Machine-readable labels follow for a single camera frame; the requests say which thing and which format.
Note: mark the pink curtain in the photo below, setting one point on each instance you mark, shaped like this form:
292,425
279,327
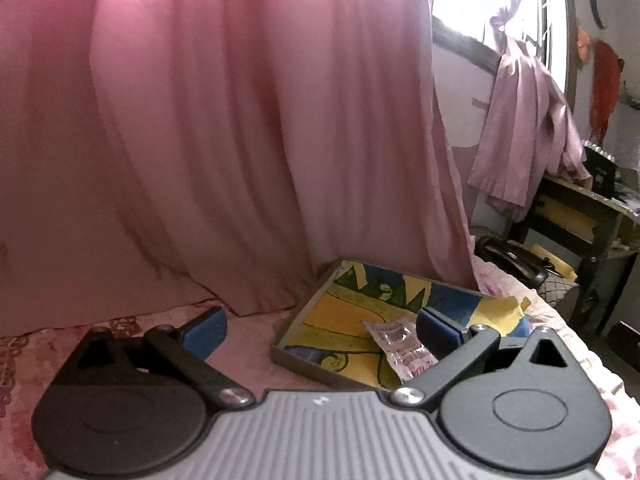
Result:
156,151

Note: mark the black bag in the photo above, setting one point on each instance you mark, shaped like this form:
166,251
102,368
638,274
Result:
513,259

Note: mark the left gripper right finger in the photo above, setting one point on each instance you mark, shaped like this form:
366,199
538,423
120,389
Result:
461,353

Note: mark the colourful grey tray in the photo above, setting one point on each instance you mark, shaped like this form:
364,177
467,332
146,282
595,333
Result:
325,340

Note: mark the dark wooden side table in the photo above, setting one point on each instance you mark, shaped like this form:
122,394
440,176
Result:
594,228

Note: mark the purple tied curtain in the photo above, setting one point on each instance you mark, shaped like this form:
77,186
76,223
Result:
529,130

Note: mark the red hanging decoration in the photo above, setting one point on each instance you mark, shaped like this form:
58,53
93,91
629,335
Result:
607,72

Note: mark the clear red-print snack packet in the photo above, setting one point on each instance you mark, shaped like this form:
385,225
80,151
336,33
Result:
405,353

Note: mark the pink floral bedsheet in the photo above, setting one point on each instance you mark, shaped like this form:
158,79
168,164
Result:
29,363

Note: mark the black box on table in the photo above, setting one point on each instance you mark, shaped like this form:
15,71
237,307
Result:
602,168

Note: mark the grey checkered cushion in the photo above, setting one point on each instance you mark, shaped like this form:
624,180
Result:
557,291

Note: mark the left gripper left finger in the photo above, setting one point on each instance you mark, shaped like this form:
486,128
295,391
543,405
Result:
181,353

